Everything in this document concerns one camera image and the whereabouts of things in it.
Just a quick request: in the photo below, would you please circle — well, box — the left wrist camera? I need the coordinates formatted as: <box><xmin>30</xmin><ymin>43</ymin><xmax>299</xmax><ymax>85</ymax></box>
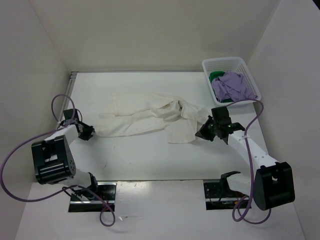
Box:
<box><xmin>61</xmin><ymin>109</ymin><xmax>78</xmax><ymax>126</ymax></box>

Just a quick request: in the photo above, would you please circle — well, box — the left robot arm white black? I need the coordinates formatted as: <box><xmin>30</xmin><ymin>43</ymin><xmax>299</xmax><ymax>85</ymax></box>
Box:
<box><xmin>31</xmin><ymin>119</ymin><xmax>100</xmax><ymax>200</ymax></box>

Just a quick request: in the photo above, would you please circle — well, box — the purple shirt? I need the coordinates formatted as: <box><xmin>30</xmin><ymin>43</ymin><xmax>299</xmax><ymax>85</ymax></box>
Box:
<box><xmin>211</xmin><ymin>71</ymin><xmax>257</xmax><ymax>102</ymax></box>

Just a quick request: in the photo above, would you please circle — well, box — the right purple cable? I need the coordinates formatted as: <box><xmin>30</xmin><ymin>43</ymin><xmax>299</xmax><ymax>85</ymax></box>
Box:
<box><xmin>226</xmin><ymin>99</ymin><xmax>272</xmax><ymax>225</ymax></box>

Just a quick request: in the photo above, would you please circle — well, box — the green shirt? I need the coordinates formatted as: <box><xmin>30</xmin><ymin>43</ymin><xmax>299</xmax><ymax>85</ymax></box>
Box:
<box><xmin>209</xmin><ymin>71</ymin><xmax>233</xmax><ymax>103</ymax></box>

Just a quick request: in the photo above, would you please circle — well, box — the aluminium table edge rail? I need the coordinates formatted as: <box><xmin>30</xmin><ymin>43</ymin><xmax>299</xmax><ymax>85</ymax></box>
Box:
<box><xmin>57</xmin><ymin>71</ymin><xmax>78</xmax><ymax>121</ymax></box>

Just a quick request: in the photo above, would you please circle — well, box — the white t shirt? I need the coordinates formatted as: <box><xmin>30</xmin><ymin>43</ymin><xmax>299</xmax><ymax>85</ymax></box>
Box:
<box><xmin>96</xmin><ymin>91</ymin><xmax>209</xmax><ymax>144</ymax></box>

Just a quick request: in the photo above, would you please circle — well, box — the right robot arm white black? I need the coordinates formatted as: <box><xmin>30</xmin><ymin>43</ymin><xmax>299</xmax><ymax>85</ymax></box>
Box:
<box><xmin>195</xmin><ymin>106</ymin><xmax>296</xmax><ymax>211</ymax></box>

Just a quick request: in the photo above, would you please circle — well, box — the white plastic basket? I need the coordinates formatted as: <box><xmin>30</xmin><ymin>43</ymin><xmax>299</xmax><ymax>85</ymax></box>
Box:
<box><xmin>202</xmin><ymin>56</ymin><xmax>262</xmax><ymax>106</ymax></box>

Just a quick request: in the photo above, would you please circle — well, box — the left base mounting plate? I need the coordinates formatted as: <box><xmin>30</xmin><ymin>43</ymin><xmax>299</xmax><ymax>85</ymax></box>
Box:
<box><xmin>68</xmin><ymin>181</ymin><xmax>117</xmax><ymax>213</ymax></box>

